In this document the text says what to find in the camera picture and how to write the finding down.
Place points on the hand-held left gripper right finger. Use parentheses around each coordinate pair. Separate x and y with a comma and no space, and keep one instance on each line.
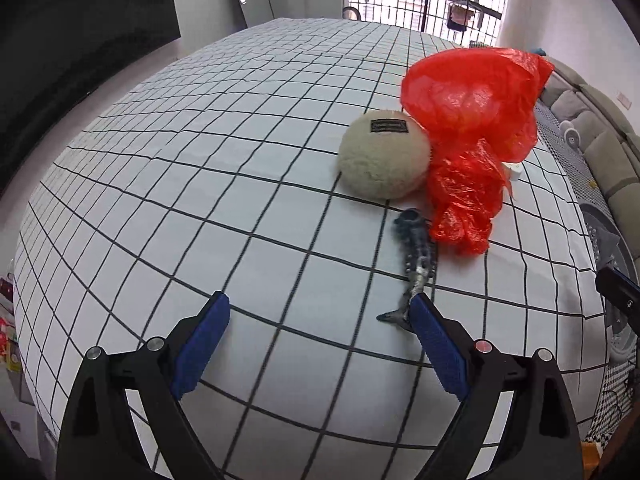
(440,350)

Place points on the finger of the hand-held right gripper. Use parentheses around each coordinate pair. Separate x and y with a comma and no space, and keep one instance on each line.
(620,287)

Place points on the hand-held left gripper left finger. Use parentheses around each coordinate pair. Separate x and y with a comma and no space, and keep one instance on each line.
(202,345)

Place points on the grey perforated basket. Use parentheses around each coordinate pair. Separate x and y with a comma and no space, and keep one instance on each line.
(617,260)

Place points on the grey toy shark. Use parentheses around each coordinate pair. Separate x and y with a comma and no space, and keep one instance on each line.
(416,255)

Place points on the beige round plush cushion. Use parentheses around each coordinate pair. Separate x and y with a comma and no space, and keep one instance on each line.
(380,160)

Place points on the red plastic bag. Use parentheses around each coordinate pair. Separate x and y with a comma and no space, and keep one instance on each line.
(465,100)

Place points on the grey sofa with houndstooth cover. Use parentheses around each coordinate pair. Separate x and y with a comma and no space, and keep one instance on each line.
(610,160)

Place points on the small white bottle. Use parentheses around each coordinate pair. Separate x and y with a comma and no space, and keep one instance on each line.
(512,172)

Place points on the small white fan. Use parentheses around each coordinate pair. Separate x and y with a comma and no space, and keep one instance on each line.
(571,135)

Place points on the red yellow packets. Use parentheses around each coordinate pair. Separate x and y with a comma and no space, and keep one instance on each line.
(7,320)

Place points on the white grid tablecloth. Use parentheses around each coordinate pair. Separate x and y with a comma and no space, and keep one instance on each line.
(225,135)

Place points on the blue cloth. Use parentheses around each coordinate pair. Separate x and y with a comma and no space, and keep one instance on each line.
(539,51)

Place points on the drying rack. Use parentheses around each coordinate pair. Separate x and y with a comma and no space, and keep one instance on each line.
(461,16)

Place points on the black television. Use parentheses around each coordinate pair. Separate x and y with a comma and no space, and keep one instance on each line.
(100,35)

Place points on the window grille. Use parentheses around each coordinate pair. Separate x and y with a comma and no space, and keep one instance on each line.
(400,0)

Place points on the white cabinet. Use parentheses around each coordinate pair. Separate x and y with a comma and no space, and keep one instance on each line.
(322,0)

